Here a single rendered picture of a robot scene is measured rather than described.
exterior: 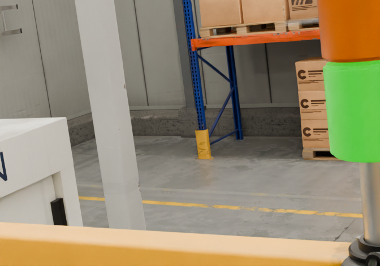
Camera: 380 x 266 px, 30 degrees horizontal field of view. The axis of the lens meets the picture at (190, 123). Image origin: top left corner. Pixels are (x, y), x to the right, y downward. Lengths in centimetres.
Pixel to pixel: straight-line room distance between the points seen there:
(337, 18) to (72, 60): 1146
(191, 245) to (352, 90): 16
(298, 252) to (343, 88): 11
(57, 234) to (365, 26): 28
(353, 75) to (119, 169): 264
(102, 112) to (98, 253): 248
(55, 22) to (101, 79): 866
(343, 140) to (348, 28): 6
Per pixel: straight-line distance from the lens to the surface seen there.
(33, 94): 1112
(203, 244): 47
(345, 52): 39
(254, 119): 1047
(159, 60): 1128
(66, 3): 1184
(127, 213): 305
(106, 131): 299
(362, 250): 43
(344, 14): 38
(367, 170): 41
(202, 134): 941
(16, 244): 55
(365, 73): 38
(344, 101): 39
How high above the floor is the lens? 227
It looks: 11 degrees down
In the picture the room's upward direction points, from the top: 7 degrees counter-clockwise
